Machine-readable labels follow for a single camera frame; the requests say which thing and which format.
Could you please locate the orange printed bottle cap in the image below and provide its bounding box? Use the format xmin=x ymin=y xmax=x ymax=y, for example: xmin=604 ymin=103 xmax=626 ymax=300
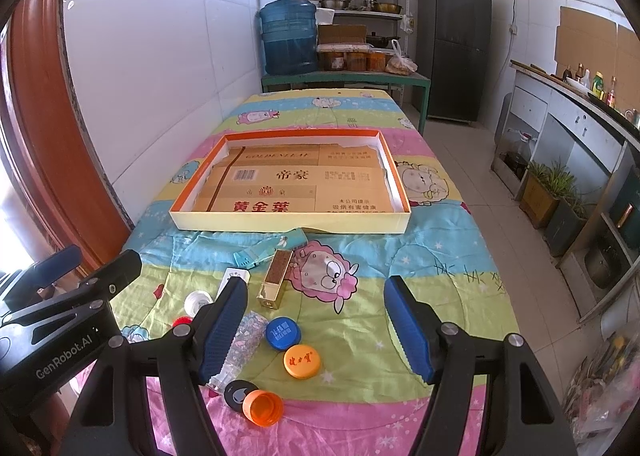
xmin=283 ymin=343 xmax=322 ymax=380

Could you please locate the blue bottle cap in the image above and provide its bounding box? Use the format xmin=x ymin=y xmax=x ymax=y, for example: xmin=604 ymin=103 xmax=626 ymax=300
xmin=265 ymin=316 xmax=302 ymax=352

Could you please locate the flattened cardboard liner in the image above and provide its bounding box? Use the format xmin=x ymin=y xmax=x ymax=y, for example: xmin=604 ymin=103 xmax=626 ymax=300
xmin=193 ymin=144 xmax=394 ymax=213

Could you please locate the dark refrigerator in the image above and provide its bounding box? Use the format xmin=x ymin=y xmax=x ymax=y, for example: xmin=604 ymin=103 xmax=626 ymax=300
xmin=416 ymin=0 xmax=491 ymax=122

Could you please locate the potted green plant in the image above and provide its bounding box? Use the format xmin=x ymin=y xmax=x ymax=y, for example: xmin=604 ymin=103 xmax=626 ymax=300
xmin=520 ymin=161 xmax=576 ymax=230

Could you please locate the gold rectangular lighter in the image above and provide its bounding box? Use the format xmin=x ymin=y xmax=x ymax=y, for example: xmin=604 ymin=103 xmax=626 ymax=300
xmin=257 ymin=250 xmax=293 ymax=309

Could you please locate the blue water jug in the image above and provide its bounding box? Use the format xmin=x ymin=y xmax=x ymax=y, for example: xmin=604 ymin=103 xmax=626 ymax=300
xmin=259 ymin=0 xmax=318 ymax=76

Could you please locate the plastic bag of food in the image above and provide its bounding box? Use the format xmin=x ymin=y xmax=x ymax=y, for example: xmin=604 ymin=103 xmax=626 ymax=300
xmin=385 ymin=39 xmax=418 ymax=76

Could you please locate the green low table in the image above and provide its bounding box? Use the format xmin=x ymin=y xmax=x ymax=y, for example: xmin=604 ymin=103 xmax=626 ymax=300
xmin=262 ymin=70 xmax=431 ymax=135

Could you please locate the red bottle cap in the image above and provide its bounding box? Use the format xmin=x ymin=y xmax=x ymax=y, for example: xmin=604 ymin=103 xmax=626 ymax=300
xmin=172 ymin=316 xmax=193 ymax=327

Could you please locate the black bottle cap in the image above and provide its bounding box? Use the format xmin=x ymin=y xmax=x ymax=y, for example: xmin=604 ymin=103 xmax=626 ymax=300
xmin=224 ymin=379 xmax=258 ymax=414

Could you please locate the clear floral tube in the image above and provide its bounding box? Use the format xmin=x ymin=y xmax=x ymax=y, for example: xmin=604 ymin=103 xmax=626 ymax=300
xmin=207 ymin=311 xmax=268 ymax=393

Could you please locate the small white printed box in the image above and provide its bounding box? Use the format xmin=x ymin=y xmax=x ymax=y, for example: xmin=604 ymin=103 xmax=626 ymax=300
xmin=216 ymin=268 xmax=250 ymax=297

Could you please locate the brown cardboard box on table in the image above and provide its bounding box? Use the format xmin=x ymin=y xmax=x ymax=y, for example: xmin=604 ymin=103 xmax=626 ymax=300
xmin=318 ymin=25 xmax=367 ymax=44

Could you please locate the white bottle cap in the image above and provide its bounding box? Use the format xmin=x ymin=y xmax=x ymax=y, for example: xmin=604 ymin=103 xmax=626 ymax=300
xmin=183 ymin=290 xmax=214 ymax=318

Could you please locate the shallow orange-rimmed box tray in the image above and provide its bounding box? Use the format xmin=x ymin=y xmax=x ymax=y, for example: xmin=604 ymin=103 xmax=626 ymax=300
xmin=169 ymin=128 xmax=411 ymax=234

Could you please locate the white kitchen counter cabinet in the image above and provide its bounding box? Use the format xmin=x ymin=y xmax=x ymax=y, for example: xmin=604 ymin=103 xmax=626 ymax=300
xmin=491 ymin=63 xmax=639 ymax=320

